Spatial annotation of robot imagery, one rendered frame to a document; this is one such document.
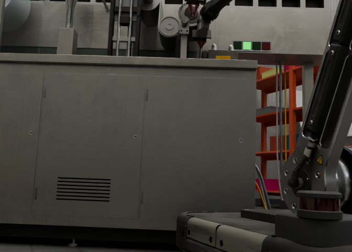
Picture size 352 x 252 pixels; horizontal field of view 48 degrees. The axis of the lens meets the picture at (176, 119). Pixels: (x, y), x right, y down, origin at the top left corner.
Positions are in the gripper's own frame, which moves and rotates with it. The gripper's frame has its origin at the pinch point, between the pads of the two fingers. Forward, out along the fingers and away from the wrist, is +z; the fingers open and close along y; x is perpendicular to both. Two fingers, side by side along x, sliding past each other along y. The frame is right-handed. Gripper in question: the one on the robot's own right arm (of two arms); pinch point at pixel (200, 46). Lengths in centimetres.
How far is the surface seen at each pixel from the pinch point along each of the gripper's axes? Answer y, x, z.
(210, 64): 3.8, -32.5, -17.4
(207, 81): 2.6, -38.1, -11.0
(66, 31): -78, 9, -1
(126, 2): -41.1, 10.5, -20.0
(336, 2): 252, 451, 277
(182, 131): -9, -59, 1
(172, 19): -16.7, 11.7, -8.9
